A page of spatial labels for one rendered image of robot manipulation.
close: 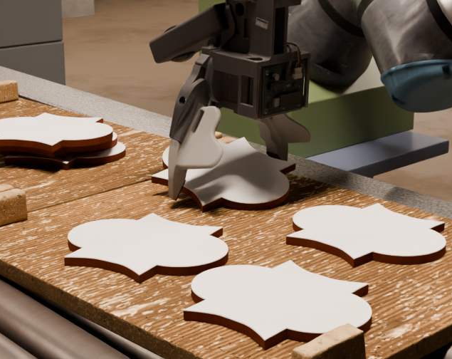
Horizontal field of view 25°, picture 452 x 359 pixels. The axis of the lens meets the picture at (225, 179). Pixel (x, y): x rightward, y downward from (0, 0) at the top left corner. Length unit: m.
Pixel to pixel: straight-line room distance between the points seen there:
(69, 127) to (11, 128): 0.06
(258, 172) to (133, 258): 0.22
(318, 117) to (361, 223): 0.48
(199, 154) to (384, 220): 0.18
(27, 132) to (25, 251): 0.27
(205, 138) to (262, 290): 0.22
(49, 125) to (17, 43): 3.69
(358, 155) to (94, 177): 0.45
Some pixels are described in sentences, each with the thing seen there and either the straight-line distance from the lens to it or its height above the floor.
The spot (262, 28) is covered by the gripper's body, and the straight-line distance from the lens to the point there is 0.92.
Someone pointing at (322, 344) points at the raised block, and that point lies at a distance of 0.65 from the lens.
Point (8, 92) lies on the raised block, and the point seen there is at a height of 0.95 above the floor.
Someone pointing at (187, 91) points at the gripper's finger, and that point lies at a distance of 0.95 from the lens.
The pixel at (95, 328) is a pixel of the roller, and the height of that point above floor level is 0.91.
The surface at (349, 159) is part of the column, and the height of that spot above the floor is 0.87.
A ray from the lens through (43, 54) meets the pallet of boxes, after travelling 4.90.
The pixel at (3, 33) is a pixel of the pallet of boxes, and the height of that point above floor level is 0.50.
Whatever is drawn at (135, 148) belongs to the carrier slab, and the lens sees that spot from 1.17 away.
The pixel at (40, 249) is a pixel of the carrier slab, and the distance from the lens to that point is 0.88.
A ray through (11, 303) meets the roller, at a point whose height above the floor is 0.92.
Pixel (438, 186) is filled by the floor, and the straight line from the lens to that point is 4.21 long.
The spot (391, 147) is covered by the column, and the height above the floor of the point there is 0.87.
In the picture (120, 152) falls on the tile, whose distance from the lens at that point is 1.13.
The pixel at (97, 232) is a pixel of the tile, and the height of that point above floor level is 0.94.
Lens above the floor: 1.25
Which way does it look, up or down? 17 degrees down
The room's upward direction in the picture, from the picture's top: straight up
